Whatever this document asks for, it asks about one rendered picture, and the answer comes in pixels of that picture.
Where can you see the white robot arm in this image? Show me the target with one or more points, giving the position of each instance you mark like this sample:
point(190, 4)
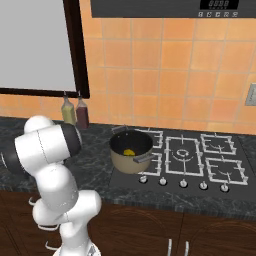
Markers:
point(50, 186)

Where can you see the yellow lemon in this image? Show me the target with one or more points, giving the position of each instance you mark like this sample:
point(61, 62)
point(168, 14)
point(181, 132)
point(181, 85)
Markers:
point(129, 152)

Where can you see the beige cooking pot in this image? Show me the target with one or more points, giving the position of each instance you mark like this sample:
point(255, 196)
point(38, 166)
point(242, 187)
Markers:
point(126, 161)

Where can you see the dark red sauce bottle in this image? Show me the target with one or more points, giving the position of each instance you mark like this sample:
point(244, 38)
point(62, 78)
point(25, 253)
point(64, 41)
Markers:
point(82, 113)

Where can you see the silver hob knob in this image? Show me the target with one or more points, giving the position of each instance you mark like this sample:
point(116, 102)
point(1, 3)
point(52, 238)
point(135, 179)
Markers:
point(203, 185)
point(183, 183)
point(224, 187)
point(162, 181)
point(143, 179)

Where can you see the green sauce bottle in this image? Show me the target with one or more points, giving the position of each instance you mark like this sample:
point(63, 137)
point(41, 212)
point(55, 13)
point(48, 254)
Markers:
point(68, 111)

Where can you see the black gas hob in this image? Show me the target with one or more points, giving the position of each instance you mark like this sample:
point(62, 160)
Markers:
point(200, 166)

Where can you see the dark wood cupboard door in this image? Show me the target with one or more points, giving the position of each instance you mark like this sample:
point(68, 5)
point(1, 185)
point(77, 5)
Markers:
point(133, 233)
point(20, 223)
point(220, 238)

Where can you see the dark framed window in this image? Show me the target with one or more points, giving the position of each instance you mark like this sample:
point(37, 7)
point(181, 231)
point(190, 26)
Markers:
point(36, 46)

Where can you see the grey wall socket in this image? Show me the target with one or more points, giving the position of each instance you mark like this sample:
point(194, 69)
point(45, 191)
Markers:
point(251, 94)

